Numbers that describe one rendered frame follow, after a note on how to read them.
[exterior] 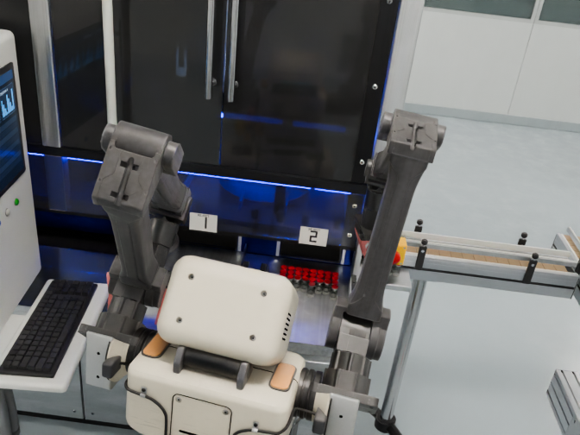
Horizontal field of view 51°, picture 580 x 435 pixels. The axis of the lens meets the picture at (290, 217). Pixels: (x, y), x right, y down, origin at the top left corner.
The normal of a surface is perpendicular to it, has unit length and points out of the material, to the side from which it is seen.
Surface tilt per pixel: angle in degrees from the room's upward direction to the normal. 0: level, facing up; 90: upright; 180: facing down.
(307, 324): 0
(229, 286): 48
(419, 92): 90
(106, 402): 90
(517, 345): 0
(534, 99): 90
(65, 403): 90
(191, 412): 82
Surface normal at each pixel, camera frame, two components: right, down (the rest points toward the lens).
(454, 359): 0.10, -0.87
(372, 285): -0.15, 0.32
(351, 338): 0.04, -0.40
